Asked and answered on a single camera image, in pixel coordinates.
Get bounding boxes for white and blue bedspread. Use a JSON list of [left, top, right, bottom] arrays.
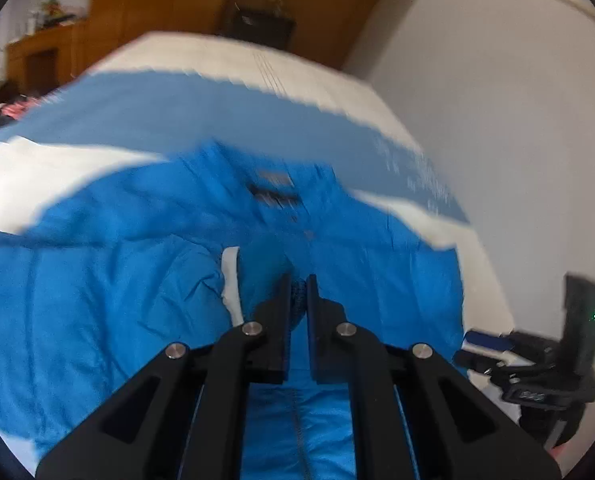
[[0, 30, 523, 466]]

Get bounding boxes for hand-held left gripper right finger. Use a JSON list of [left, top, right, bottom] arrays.
[[305, 274, 562, 480]]

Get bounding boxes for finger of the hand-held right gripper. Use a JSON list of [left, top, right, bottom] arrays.
[[462, 329, 514, 353], [452, 351, 504, 377]]

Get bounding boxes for wooden side cabinet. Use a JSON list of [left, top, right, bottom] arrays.
[[4, 22, 93, 97]]

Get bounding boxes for dark built-in appliance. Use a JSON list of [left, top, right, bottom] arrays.
[[220, 0, 298, 52]]

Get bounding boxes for pile of clothes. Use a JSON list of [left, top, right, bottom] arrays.
[[0, 79, 45, 137]]

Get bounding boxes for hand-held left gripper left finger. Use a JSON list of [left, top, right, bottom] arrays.
[[36, 271, 294, 480]]

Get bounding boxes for blue down jacket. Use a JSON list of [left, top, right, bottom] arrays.
[[0, 140, 465, 480]]

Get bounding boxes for person's right hand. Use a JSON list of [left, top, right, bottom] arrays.
[[520, 402, 585, 453]]

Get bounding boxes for small items on cabinet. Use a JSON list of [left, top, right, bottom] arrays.
[[30, 0, 78, 28]]

